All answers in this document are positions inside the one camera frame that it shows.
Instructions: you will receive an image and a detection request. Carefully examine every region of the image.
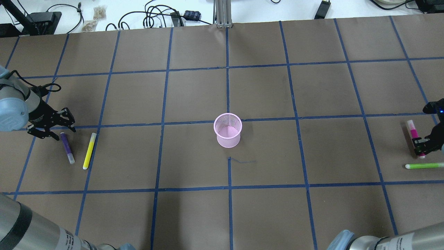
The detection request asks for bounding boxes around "pink highlighter pen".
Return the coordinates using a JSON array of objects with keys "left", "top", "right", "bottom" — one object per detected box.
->
[{"left": 406, "top": 120, "right": 426, "bottom": 159}]

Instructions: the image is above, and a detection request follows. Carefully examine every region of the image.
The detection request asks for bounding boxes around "purple highlighter pen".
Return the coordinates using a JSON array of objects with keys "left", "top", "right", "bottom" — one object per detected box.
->
[{"left": 60, "top": 132, "right": 75, "bottom": 165}]

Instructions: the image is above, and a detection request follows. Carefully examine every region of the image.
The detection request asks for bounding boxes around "pink mesh cup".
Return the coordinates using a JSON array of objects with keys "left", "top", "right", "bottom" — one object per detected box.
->
[{"left": 213, "top": 113, "right": 242, "bottom": 148}]

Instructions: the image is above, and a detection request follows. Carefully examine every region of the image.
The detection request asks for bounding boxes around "green highlighter pen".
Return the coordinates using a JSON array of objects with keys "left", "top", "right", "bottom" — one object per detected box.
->
[{"left": 405, "top": 162, "right": 444, "bottom": 169}]

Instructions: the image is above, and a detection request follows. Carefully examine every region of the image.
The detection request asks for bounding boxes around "yellow highlighter pen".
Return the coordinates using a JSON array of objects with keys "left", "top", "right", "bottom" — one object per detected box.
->
[{"left": 83, "top": 133, "right": 97, "bottom": 170}]

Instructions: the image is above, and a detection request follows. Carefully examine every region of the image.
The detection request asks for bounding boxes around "black box device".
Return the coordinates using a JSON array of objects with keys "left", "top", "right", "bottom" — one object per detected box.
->
[{"left": 0, "top": 11, "right": 62, "bottom": 38}]

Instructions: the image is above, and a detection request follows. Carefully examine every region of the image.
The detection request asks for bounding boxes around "black power adapter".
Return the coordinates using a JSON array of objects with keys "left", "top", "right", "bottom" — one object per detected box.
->
[{"left": 314, "top": 0, "right": 331, "bottom": 19}]

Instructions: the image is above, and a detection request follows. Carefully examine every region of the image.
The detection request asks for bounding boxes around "dark blue checked pouch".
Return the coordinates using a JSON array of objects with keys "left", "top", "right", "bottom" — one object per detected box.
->
[{"left": 183, "top": 10, "right": 202, "bottom": 21}]

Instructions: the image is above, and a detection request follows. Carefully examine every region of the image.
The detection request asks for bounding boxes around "black cable bundle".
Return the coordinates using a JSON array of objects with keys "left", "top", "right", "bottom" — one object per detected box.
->
[{"left": 105, "top": 0, "right": 213, "bottom": 32}]

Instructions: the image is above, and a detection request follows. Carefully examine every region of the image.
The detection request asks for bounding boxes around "aluminium frame post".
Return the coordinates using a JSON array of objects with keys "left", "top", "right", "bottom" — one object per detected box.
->
[{"left": 213, "top": 0, "right": 233, "bottom": 28}]

